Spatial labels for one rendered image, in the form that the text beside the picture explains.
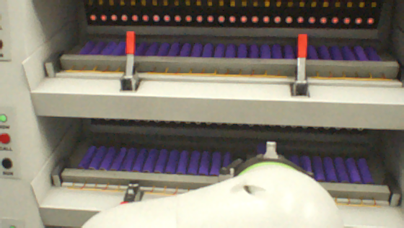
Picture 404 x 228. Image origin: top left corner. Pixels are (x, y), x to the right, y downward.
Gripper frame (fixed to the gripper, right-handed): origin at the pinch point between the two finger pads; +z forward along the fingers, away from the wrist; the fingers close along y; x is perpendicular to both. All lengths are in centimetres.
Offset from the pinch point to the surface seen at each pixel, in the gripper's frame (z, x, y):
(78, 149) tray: 9.6, 0.7, 36.5
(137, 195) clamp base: -3.3, 5.9, 20.5
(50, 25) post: -0.7, -22.4, 37.6
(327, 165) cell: 5.7, 0.7, -11.7
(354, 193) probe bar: -0.3, 4.0, -15.2
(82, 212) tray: -3.9, 9.2, 29.7
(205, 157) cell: 6.0, 0.4, 10.2
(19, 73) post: -7.6, -13.6, 39.1
